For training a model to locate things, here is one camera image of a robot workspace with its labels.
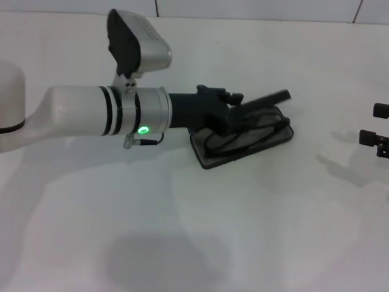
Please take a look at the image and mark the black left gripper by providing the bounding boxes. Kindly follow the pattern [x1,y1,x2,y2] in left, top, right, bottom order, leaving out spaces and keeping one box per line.
[168,84,255,136]

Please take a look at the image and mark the black glasses case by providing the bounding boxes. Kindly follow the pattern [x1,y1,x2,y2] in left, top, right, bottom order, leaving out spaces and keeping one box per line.
[188,88,295,171]

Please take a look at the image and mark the black thin-framed glasses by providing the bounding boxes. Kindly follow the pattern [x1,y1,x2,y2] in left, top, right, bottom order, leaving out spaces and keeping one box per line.
[202,109,291,159]

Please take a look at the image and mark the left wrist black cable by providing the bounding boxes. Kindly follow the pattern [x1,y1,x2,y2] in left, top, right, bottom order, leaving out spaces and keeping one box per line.
[122,133,165,150]

